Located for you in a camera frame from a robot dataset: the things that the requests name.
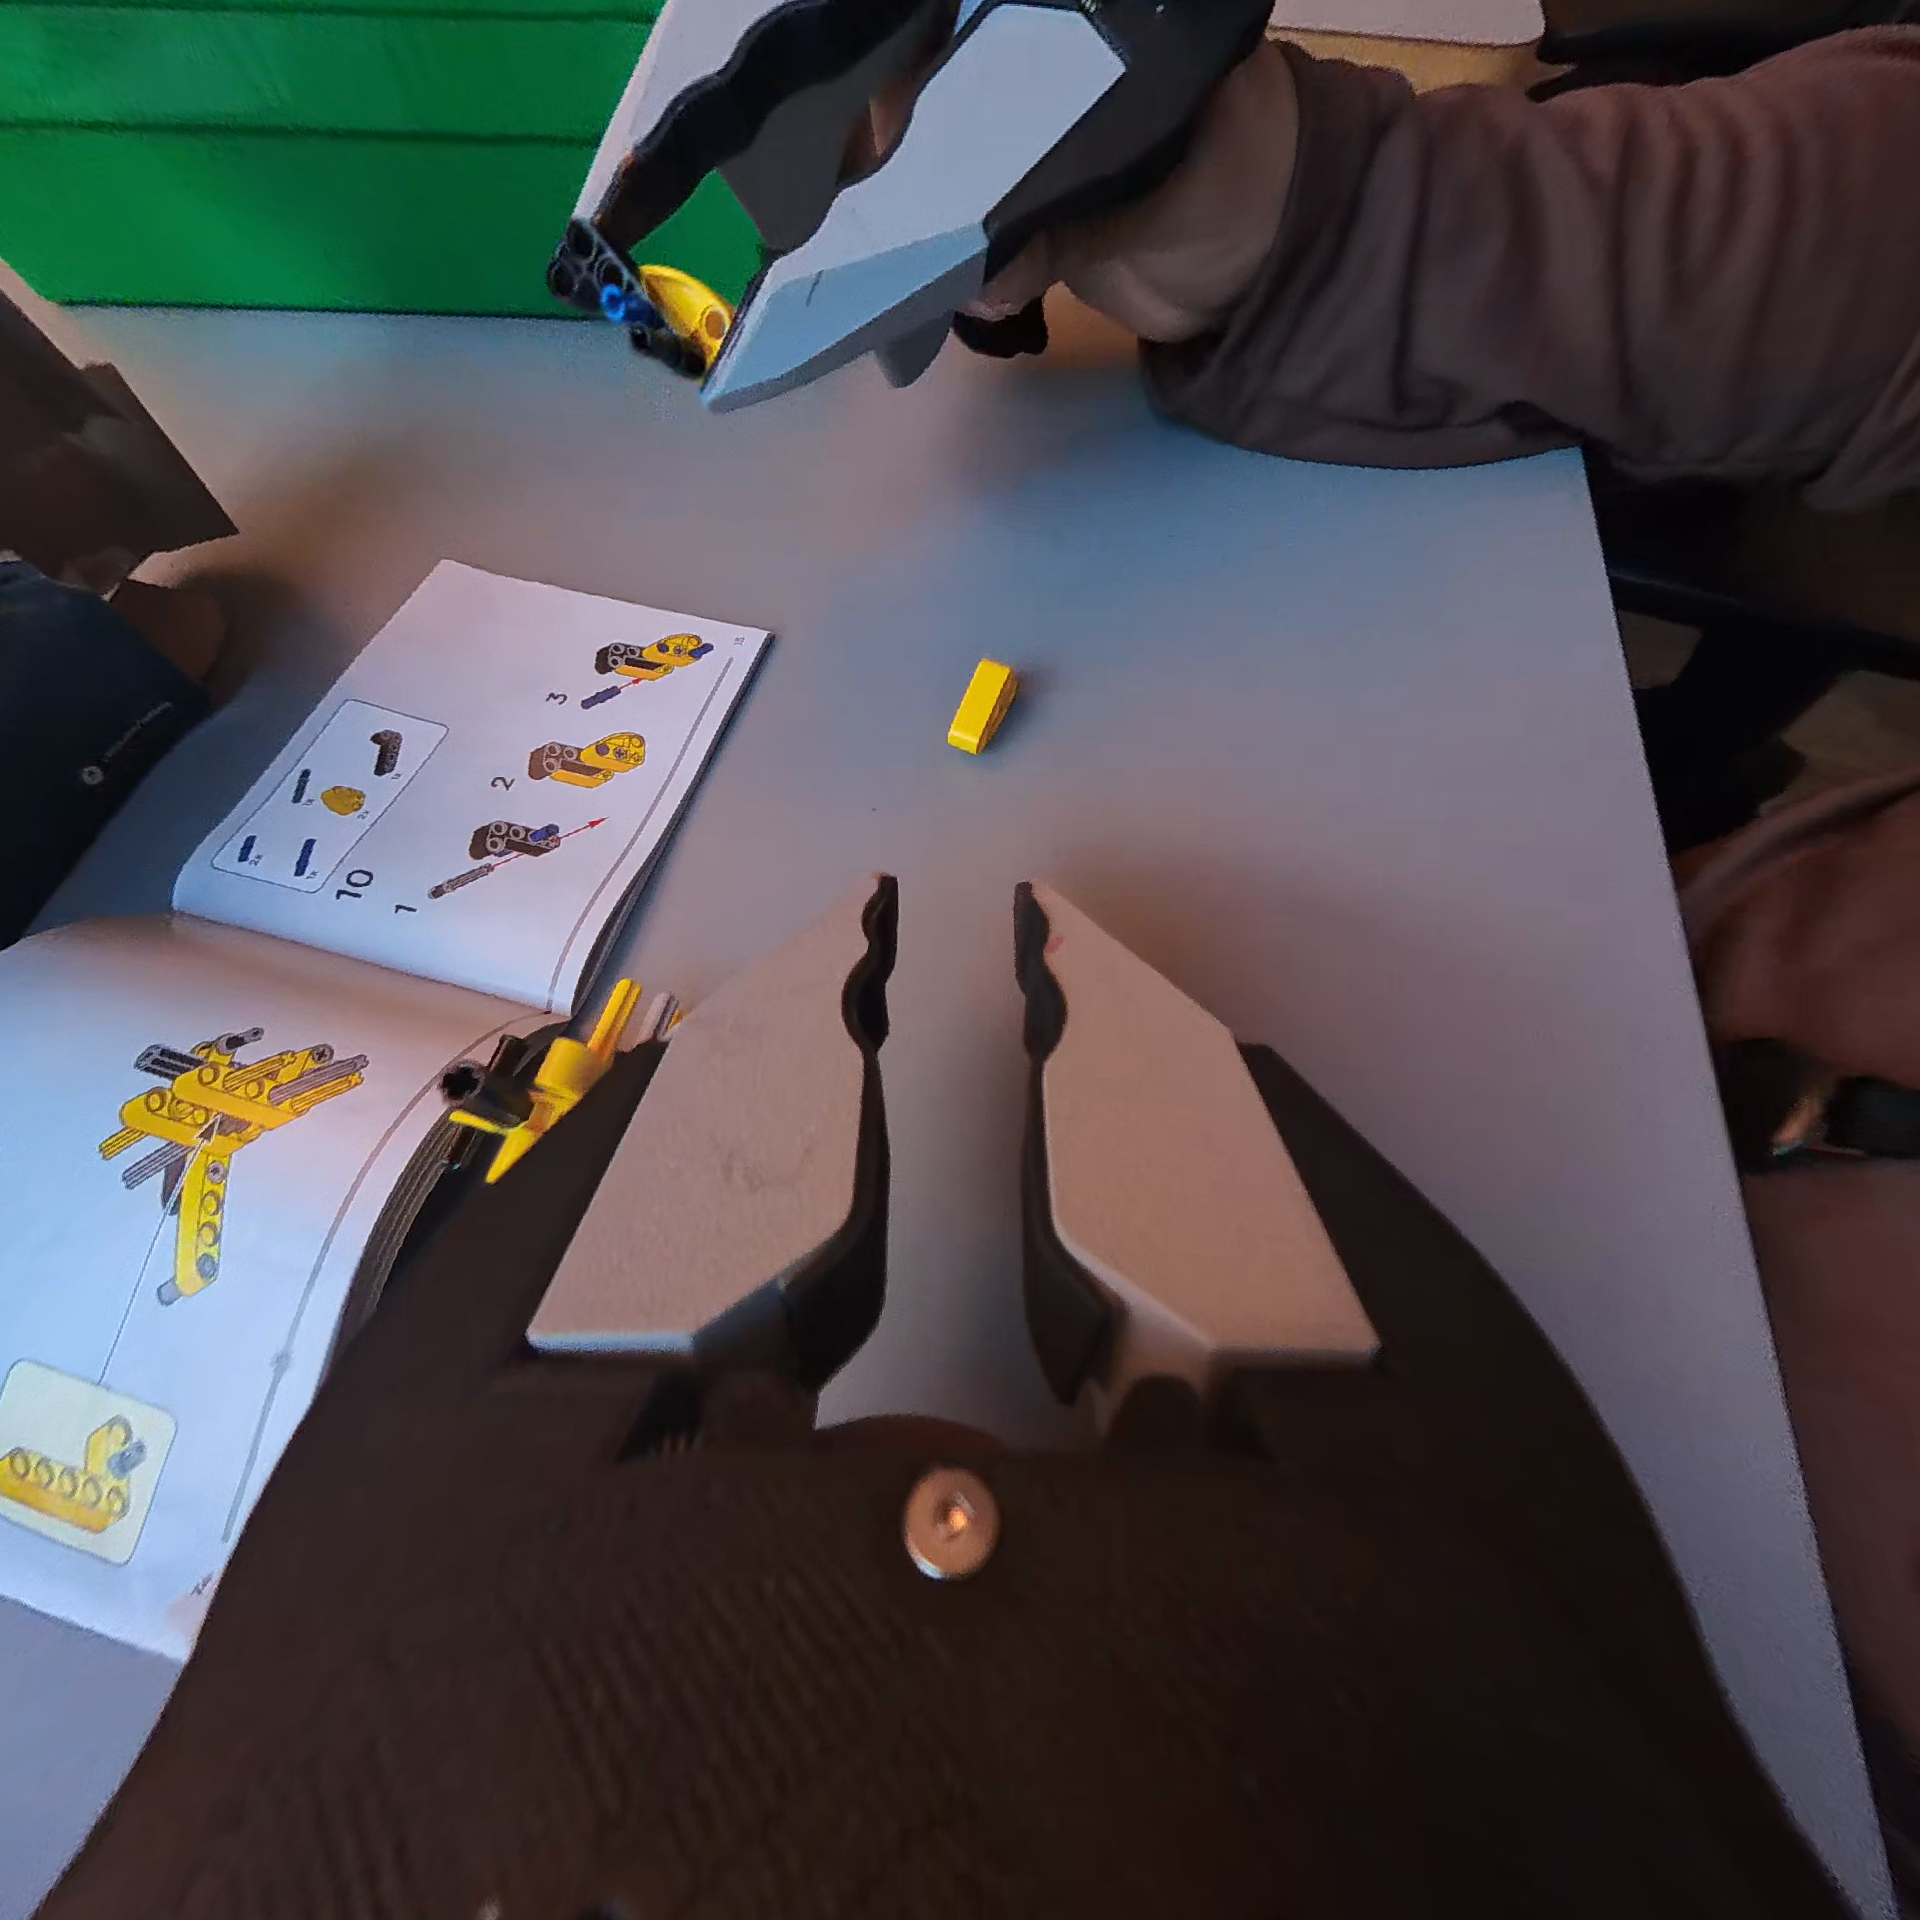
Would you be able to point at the large yellow lego model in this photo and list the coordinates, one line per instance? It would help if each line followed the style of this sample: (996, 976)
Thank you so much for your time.
(562, 1074)

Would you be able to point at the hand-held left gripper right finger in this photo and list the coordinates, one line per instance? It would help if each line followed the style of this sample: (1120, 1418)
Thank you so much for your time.
(1184, 1186)

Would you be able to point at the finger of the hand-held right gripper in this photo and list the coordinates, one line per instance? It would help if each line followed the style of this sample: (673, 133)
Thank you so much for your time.
(931, 224)
(810, 150)

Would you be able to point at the green plastic bin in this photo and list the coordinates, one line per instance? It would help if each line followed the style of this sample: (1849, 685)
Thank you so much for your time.
(224, 150)

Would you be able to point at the lego instruction booklet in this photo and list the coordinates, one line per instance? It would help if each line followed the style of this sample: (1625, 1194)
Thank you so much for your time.
(450, 781)

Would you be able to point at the person's right hand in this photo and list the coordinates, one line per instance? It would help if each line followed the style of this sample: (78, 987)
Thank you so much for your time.
(1200, 240)

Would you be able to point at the person's right forearm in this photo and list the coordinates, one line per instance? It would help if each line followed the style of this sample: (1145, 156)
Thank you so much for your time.
(1576, 254)

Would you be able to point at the black and yellow lego assembly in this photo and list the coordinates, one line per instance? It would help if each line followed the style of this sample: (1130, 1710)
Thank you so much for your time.
(681, 300)

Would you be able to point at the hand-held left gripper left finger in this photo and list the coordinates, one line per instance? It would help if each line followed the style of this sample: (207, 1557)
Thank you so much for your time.
(721, 1171)

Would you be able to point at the small yellow lego brick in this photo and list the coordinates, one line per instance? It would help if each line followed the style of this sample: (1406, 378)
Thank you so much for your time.
(983, 706)

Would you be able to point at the black chair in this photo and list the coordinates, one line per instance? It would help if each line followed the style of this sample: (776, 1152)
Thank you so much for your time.
(1723, 722)

